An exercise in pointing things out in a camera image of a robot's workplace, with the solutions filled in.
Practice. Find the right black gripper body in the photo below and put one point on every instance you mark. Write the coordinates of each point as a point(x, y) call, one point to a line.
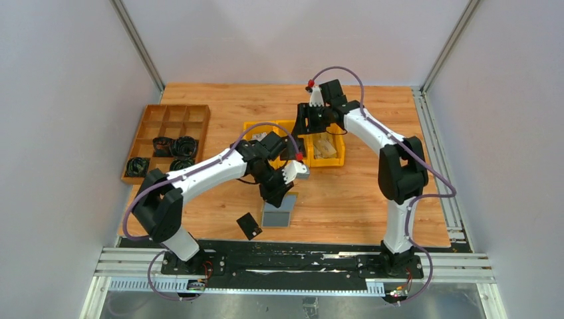
point(304, 117)

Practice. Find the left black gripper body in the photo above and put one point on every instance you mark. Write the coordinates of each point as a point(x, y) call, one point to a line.
point(277, 191)

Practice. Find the yellow leather card holder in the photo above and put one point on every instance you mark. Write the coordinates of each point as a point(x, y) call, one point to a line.
point(279, 217)

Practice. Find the grey credit card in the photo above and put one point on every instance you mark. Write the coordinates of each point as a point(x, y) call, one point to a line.
point(249, 226)

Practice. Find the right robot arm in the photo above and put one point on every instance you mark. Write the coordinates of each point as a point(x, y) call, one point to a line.
point(402, 172)

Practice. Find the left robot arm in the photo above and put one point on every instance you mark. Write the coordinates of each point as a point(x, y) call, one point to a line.
point(158, 205)

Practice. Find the black card holders pile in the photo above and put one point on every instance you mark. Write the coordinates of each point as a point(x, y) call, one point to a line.
point(289, 152)

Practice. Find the tan cards pile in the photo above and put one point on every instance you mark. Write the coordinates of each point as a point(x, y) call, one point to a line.
point(323, 146)

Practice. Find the grey cards pile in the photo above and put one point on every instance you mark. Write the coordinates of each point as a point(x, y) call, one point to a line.
point(259, 136)

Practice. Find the right yellow bin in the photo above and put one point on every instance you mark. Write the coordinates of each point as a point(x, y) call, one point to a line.
point(337, 135)

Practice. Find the wooden compartment tray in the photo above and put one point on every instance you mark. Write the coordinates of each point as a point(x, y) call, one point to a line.
point(164, 133)

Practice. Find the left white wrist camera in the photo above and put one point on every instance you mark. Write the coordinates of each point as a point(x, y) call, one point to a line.
point(295, 170)

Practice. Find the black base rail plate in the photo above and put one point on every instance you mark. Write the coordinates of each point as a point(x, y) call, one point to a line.
point(292, 266)

